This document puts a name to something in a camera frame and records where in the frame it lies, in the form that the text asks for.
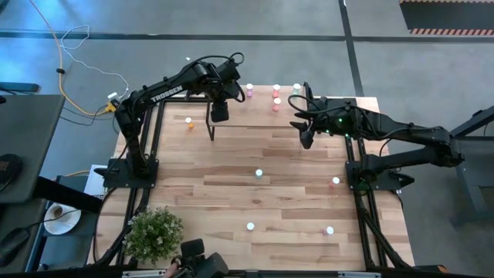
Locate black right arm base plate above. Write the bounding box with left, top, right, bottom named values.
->
left=345, top=160, right=416, bottom=192

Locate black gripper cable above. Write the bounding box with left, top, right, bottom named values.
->
left=289, top=94, right=323, bottom=120
left=184, top=53, right=246, bottom=104

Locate wooden shelf black metal frame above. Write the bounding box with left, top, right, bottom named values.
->
left=205, top=80, right=313, bottom=143

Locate black handheld video camera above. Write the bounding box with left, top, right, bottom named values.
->
left=169, top=238, right=229, bottom=278

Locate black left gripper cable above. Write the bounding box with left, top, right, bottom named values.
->
left=184, top=53, right=246, bottom=104

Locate person's hand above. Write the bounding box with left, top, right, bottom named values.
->
left=161, top=262, right=182, bottom=278

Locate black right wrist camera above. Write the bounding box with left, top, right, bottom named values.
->
left=314, top=97, right=333, bottom=113

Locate silver metal bracket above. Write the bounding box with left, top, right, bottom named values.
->
left=338, top=271, right=382, bottom=278
left=122, top=270, right=167, bottom=278

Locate black diagonal beam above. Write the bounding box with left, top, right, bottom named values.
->
left=34, top=175, right=104, bottom=213

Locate dark grey metal cart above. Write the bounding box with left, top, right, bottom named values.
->
left=435, top=104, right=494, bottom=227

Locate white round plate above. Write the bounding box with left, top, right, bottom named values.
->
left=43, top=202, right=83, bottom=236

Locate orange extension cable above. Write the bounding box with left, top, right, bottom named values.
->
left=29, top=0, right=111, bottom=117

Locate thin white cable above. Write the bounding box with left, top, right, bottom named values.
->
left=60, top=24, right=130, bottom=100

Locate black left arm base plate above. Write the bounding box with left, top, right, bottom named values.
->
left=94, top=158, right=160, bottom=189

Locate black hazard-striped floor mat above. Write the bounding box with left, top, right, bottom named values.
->
left=399, top=0, right=494, bottom=36

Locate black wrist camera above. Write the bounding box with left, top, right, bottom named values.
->
left=218, top=59, right=242, bottom=82
left=314, top=97, right=333, bottom=113

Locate black computer mouse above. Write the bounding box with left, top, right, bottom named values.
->
left=0, top=228, right=30, bottom=268

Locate green plant in black pot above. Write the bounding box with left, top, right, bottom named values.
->
left=122, top=206, right=185, bottom=267

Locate black flat bar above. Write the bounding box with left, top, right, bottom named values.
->
left=0, top=81, right=40, bottom=93

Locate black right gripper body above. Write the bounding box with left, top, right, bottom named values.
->
left=300, top=111, right=335, bottom=150

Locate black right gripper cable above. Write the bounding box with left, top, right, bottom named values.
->
left=289, top=94, right=323, bottom=120

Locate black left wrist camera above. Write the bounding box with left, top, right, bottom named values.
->
left=218, top=59, right=242, bottom=82

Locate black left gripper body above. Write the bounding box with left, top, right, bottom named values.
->
left=204, top=79, right=244, bottom=124

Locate dark grey desk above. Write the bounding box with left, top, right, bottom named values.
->
left=0, top=94, right=66, bottom=205

